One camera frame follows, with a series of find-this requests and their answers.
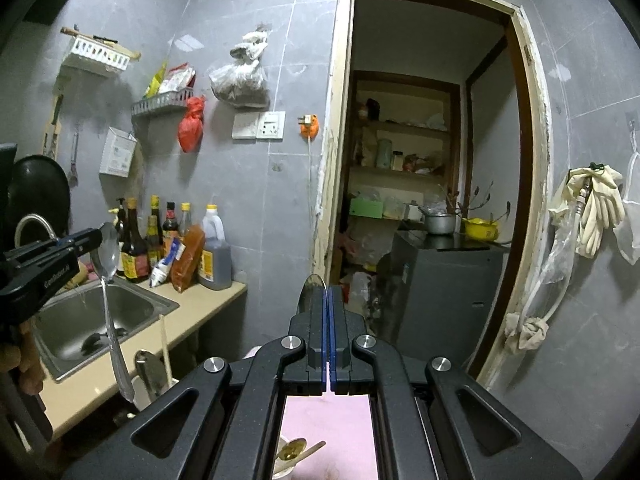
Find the beige rubber gloves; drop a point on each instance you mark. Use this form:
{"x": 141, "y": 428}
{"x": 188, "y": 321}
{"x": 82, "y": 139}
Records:
{"x": 600, "y": 200}

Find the red plastic bag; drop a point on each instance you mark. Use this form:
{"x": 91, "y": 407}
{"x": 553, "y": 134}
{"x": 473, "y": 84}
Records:
{"x": 192, "y": 120}

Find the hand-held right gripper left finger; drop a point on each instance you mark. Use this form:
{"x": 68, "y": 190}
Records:
{"x": 320, "y": 330}

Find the wooden shelf cabinet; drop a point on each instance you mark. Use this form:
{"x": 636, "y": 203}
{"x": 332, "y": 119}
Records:
{"x": 400, "y": 125}

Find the steel spoon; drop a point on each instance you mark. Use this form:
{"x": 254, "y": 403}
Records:
{"x": 107, "y": 255}
{"x": 150, "y": 370}
{"x": 307, "y": 291}

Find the wooden door frame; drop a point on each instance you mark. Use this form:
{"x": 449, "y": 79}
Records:
{"x": 537, "y": 110}

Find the white cup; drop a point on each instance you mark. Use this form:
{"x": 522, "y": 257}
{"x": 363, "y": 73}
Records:
{"x": 281, "y": 467}

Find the white basket rack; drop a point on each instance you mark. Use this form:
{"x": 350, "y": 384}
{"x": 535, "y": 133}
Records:
{"x": 97, "y": 55}

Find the gold spoon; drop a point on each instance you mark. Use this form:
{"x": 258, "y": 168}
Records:
{"x": 292, "y": 451}

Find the white carton box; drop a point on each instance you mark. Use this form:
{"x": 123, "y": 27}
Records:
{"x": 117, "y": 152}

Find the dry plant twigs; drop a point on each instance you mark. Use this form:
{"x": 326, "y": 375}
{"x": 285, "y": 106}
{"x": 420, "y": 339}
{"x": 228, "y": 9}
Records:
{"x": 475, "y": 200}

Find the white wall socket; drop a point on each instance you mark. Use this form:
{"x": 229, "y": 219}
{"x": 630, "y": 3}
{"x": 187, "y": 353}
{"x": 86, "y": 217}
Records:
{"x": 270, "y": 124}

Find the white wall switch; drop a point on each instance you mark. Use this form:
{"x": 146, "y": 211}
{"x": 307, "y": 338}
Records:
{"x": 245, "y": 125}

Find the steel sink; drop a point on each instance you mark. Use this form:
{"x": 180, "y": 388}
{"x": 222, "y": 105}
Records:
{"x": 95, "y": 320}

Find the steel pot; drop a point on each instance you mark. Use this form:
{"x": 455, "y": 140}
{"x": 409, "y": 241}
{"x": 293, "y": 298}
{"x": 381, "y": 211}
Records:
{"x": 439, "y": 222}

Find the metal peeler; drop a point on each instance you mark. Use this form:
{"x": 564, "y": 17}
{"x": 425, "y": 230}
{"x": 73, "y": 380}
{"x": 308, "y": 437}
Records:
{"x": 74, "y": 157}

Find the wooden cutting board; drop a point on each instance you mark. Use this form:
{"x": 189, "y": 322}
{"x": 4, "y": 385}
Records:
{"x": 52, "y": 127}

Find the white tube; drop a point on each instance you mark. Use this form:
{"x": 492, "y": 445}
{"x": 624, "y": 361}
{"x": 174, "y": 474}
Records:
{"x": 162, "y": 270}

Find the green jar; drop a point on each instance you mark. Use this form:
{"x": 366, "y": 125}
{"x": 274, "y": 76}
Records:
{"x": 384, "y": 154}

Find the yellow packet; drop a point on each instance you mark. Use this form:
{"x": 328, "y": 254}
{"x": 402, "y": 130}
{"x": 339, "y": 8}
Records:
{"x": 156, "y": 81}

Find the green box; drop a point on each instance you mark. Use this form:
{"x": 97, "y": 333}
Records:
{"x": 367, "y": 206}

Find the grey wall shelf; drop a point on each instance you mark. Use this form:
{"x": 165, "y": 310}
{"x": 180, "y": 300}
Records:
{"x": 160, "y": 104}

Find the clear bag of dried goods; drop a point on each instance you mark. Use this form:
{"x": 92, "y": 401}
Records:
{"x": 240, "y": 82}

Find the yellow bowl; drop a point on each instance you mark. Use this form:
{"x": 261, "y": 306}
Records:
{"x": 480, "y": 229}

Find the orange plug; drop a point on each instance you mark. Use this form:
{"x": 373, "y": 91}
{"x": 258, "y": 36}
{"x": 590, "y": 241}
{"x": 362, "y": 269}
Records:
{"x": 310, "y": 128}

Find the black pan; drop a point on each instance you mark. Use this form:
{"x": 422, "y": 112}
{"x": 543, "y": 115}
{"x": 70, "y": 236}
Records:
{"x": 37, "y": 195}

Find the person's left hand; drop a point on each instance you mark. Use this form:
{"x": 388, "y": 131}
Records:
{"x": 22, "y": 360}

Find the row of sauce bottles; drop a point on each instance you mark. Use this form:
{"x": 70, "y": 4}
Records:
{"x": 150, "y": 240}

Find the steel faucet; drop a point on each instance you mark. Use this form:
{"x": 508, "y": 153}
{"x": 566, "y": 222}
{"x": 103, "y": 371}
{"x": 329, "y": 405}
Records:
{"x": 31, "y": 220}

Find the large jug yellow cap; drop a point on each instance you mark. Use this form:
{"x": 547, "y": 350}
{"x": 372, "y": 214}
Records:
{"x": 215, "y": 255}

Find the pile of plastic bags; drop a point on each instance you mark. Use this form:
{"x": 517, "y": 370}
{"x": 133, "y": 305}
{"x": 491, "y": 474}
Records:
{"x": 360, "y": 255}

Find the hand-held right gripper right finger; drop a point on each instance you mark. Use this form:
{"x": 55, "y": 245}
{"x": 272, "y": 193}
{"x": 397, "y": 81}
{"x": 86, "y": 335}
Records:
{"x": 336, "y": 330}

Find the red white packet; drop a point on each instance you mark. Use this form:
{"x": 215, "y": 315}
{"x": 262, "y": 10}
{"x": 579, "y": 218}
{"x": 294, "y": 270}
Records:
{"x": 180, "y": 78}

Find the orange packet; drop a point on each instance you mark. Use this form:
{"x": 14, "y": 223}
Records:
{"x": 187, "y": 260}

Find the grey mini fridge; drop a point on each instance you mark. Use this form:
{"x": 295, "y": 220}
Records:
{"x": 435, "y": 290}

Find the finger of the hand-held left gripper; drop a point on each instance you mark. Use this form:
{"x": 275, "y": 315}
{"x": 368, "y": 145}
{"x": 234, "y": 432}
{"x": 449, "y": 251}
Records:
{"x": 80, "y": 237}

